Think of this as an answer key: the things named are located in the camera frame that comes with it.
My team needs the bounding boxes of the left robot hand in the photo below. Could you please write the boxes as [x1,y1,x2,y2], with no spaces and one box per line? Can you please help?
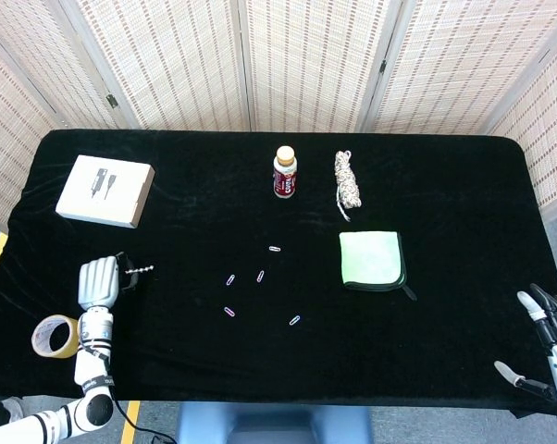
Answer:
[77,251,139,310]

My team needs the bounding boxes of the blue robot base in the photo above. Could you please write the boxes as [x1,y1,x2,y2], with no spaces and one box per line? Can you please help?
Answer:
[174,401,373,444]

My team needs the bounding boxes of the yellow tape roll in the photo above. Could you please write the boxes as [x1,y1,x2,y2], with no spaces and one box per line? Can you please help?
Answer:
[31,314,81,360]

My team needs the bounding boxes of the white cardboard box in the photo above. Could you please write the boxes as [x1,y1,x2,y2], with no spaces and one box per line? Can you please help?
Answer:
[55,154,156,230]

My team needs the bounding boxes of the black velvet tablecloth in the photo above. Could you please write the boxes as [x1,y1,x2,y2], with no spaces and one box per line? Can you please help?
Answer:
[0,129,557,420]

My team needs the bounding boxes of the folded green cloth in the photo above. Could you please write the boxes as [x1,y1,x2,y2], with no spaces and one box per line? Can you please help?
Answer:
[338,229,419,302]

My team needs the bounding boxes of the small drink bottle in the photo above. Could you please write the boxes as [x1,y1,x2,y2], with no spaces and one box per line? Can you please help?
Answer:
[273,145,299,201]

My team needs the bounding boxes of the woven folding screen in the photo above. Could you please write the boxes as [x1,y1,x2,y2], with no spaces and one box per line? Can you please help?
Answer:
[0,0,557,235]

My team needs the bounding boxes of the black cable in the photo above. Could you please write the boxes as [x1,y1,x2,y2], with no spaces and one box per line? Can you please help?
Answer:
[112,396,177,444]

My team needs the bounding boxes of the bundled speckled rope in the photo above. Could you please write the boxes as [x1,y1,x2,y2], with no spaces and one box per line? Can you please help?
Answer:
[333,149,364,222]

